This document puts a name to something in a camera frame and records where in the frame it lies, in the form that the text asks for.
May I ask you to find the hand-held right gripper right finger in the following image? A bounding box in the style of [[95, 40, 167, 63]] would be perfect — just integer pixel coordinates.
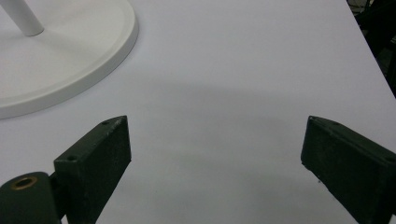
[[300, 115, 396, 224]]

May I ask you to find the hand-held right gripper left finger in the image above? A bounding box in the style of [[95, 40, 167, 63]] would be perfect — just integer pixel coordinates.
[[53, 115, 133, 224]]

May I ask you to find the white round lamp base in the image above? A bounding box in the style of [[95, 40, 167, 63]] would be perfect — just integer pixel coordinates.
[[0, 0, 140, 120]]

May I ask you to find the dark stand beside table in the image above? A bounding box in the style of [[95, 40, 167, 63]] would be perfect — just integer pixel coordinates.
[[346, 0, 396, 99]]

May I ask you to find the white lamp pole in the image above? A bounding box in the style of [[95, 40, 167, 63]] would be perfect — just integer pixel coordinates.
[[0, 0, 45, 37]]

